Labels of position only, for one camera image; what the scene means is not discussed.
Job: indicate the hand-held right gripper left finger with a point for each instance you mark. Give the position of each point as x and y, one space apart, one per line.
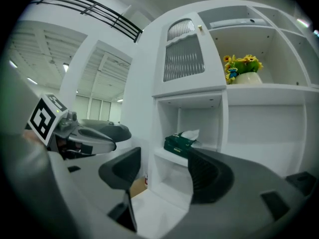
119 168

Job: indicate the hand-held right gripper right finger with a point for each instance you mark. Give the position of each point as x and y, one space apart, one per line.
211 178

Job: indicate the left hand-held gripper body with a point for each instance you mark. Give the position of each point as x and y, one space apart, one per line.
42 118

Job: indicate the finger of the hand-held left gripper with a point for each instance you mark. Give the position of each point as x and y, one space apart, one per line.
104 146
97 131

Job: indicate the green tissues pack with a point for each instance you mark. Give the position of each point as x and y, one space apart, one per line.
177 143

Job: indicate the white shelf cabinet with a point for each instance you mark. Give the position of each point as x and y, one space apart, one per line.
249 123

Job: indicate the person's left forearm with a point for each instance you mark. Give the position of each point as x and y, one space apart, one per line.
31 136

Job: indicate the tube ceiling light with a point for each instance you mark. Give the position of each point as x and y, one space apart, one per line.
32 80
12 64

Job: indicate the yellow sunflowers in white pot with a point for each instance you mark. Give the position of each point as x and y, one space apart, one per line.
245 68

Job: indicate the black barred railing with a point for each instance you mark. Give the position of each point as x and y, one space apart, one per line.
99 11

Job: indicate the silver flat device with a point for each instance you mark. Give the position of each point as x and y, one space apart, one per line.
236 23

